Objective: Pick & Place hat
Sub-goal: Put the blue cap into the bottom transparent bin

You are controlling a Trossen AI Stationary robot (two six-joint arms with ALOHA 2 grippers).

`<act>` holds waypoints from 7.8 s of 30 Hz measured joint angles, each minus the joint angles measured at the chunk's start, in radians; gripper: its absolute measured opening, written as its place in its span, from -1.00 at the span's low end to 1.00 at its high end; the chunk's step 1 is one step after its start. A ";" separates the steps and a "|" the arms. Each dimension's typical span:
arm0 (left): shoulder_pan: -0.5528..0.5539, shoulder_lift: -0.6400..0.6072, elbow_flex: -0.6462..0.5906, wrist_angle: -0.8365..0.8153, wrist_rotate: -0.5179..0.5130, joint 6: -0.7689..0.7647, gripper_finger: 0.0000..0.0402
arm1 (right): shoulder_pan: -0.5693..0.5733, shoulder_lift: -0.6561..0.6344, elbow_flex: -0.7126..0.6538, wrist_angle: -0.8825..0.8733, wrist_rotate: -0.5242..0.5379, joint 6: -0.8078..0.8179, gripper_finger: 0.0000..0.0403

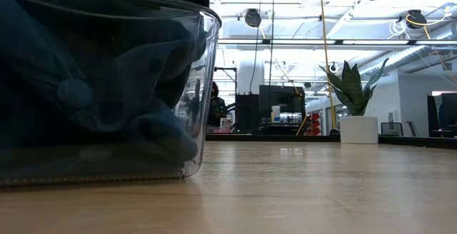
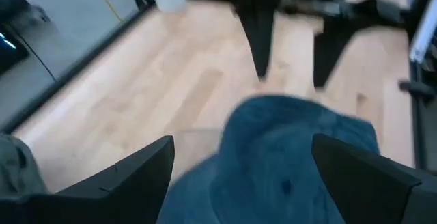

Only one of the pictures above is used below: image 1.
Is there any clear plastic bin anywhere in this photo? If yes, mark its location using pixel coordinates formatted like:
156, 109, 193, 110
0, 0, 223, 188

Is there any person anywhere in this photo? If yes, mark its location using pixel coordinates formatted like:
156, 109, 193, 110
209, 81, 229, 128

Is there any black equipment box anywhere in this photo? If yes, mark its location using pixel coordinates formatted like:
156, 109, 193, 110
234, 93, 261, 134

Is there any black monitor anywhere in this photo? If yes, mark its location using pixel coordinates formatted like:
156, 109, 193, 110
258, 84, 306, 113

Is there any snake plant in white pot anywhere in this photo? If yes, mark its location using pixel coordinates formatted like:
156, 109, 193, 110
318, 57, 390, 145

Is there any black office chair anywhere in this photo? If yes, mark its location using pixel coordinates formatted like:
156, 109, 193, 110
380, 121, 404, 138

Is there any dark partition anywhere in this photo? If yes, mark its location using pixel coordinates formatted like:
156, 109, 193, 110
426, 91, 457, 138

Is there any black ceiling cable reel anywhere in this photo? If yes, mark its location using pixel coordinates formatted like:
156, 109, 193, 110
244, 8, 262, 29
406, 9, 428, 30

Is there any black background station frame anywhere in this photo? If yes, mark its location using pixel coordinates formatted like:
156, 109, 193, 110
214, 66, 238, 96

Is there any yellow cable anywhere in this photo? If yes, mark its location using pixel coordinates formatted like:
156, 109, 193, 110
318, 0, 338, 131

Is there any black aluminium table frame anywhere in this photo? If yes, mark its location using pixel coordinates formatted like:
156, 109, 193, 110
205, 133, 457, 150

